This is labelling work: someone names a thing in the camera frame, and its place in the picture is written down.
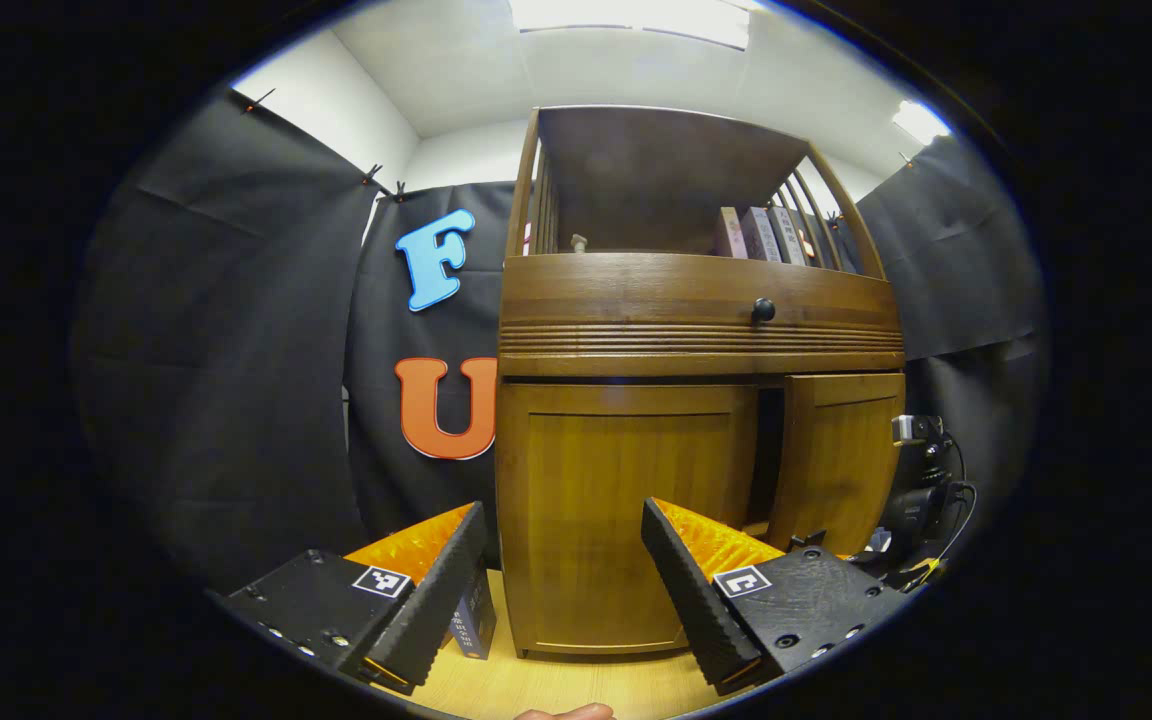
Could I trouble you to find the wooden cabinet drawer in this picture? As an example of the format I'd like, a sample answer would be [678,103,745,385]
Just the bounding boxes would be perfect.
[498,252,905,379]

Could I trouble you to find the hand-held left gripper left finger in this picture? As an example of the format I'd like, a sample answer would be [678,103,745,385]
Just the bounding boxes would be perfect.
[211,500,490,696]

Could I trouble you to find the pink book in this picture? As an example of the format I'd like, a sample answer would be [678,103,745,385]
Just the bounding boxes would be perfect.
[716,207,749,259]

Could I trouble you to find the wooden shoe cabinet door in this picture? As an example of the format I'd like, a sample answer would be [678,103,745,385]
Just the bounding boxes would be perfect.
[768,373,907,556]
[496,382,759,656]

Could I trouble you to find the large ceiling light panel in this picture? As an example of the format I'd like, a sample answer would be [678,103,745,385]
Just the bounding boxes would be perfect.
[508,0,752,51]

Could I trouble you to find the small ceiling light panel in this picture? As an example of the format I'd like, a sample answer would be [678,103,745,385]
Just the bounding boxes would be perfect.
[891,100,953,147]

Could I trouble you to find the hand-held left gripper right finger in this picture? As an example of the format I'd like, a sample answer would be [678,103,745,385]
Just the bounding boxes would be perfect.
[641,497,914,698]

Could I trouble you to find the wooden double-door shoe cabinet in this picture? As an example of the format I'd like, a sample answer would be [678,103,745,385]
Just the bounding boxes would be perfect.
[494,105,907,661]

